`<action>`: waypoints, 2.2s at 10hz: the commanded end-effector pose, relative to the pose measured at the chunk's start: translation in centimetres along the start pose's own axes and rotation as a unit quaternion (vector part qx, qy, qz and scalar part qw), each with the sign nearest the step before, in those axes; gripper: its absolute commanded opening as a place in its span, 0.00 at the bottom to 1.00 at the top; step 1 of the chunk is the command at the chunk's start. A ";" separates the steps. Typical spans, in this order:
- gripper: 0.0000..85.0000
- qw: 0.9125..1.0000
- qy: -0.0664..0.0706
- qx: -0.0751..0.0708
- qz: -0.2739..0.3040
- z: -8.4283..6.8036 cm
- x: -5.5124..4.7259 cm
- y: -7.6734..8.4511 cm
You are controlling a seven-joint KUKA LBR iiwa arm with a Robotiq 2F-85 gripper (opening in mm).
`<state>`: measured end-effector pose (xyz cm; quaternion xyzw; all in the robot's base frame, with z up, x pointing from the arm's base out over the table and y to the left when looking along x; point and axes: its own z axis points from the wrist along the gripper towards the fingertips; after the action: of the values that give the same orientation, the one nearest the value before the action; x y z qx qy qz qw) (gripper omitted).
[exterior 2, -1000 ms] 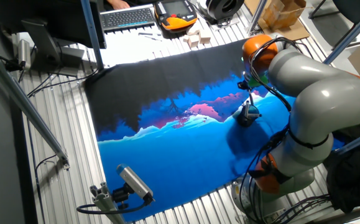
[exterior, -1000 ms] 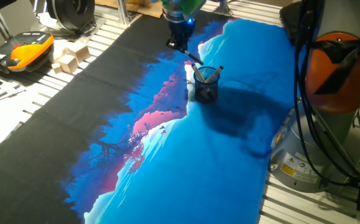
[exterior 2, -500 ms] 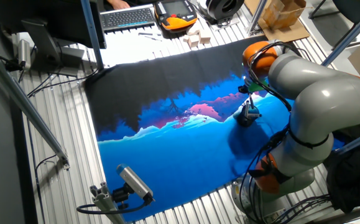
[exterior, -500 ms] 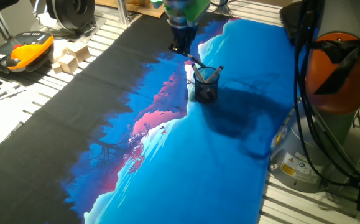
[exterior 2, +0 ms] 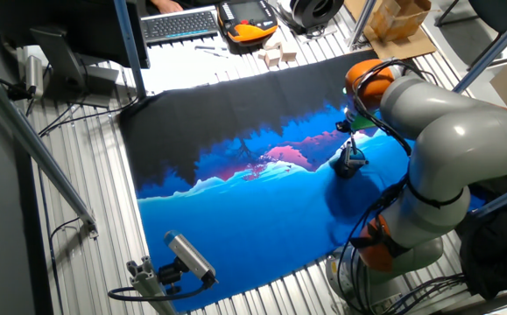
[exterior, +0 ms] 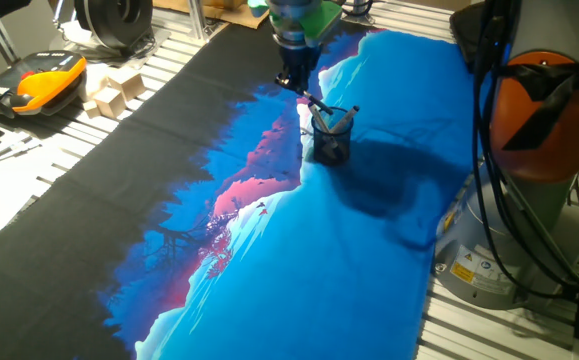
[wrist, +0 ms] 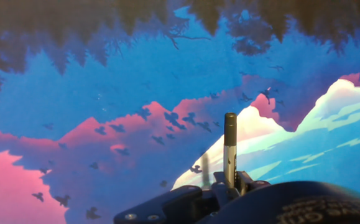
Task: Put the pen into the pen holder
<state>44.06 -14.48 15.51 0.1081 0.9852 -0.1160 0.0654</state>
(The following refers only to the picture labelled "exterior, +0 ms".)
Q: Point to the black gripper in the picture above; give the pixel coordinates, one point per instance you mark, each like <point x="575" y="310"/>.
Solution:
<point x="300" y="62"/>

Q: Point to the black and grey pen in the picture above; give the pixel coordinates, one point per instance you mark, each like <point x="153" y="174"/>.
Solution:
<point x="319" y="103"/>

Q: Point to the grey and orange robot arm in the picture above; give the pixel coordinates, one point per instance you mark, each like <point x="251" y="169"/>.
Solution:
<point x="549" y="30"/>

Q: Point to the black mesh pen holder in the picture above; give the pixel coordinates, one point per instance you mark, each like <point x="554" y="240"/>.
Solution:
<point x="332" y="147"/>

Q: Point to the white marker black cap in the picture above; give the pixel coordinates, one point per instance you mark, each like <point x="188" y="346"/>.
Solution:
<point x="319" y="122"/>
<point x="345" y="119"/>

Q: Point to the brown cardboard sheet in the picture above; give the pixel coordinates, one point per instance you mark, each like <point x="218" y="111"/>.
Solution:
<point x="229" y="15"/>

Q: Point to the large wooden block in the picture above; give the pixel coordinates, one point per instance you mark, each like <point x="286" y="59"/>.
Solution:
<point x="110" y="102"/>
<point x="128" y="84"/>

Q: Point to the black pouch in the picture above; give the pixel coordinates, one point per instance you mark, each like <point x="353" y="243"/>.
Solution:
<point x="464" y="35"/>

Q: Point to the black round spool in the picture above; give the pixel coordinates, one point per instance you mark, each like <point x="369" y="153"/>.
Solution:
<point x="111" y="20"/>

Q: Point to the printed landscape cloth mat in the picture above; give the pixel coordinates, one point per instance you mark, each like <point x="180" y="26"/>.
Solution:
<point x="294" y="280"/>

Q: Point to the pale wooden block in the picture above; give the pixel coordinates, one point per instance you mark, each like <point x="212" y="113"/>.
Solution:
<point x="95" y="77"/>

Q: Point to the small wooden block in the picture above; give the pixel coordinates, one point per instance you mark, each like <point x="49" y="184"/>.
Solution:
<point x="90" y="109"/>

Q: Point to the orange and black teach pendant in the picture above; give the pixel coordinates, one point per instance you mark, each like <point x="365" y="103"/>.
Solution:
<point x="44" y="82"/>

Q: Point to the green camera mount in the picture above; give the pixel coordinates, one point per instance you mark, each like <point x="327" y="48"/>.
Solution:
<point x="324" y="22"/>

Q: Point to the metal post foot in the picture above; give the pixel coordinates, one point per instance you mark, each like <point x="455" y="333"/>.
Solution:
<point x="361" y="15"/>

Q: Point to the upright aluminium post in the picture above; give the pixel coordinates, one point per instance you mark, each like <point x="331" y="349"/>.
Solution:
<point x="196" y="22"/>

